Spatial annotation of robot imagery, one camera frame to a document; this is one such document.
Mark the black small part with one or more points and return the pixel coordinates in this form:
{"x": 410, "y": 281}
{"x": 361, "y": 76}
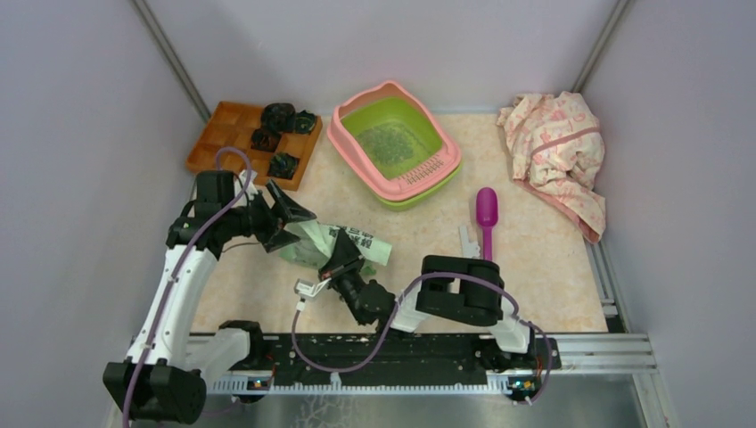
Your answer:
{"x": 265, "y": 140}

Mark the white plastic bracket piece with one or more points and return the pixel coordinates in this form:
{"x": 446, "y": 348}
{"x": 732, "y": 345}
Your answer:
{"x": 469, "y": 247}

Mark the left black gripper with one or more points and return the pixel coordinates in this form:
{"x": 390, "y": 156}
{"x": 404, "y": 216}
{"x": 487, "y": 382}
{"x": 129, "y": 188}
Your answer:
{"x": 284, "y": 210}

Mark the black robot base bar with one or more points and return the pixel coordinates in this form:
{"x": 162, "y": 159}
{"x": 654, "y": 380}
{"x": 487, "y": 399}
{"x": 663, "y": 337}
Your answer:
{"x": 402, "y": 359}

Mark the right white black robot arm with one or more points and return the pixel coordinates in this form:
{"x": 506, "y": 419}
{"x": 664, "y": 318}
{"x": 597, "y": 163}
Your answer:
{"x": 467, "y": 291}

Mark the orange compartment tray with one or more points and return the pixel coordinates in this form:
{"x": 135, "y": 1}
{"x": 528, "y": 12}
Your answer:
{"x": 231, "y": 125}

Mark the black part with green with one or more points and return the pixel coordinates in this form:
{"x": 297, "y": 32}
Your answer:
{"x": 304, "y": 122}

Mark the green litter pellets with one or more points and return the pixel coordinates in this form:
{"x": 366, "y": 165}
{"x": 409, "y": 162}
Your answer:
{"x": 388, "y": 145}

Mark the cream pink printed jacket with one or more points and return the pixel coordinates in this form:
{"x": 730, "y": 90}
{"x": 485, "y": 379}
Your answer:
{"x": 557, "y": 150}

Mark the purple plastic scoop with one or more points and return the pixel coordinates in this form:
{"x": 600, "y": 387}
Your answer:
{"x": 487, "y": 214}

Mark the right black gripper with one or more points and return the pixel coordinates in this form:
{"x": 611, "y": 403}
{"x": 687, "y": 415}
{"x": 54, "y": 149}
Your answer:
{"x": 344, "y": 258}

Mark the green and pink litter box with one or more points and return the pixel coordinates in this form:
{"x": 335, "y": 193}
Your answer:
{"x": 404, "y": 186}

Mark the black round part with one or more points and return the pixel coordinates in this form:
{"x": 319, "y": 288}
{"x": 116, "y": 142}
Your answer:
{"x": 278, "y": 117}

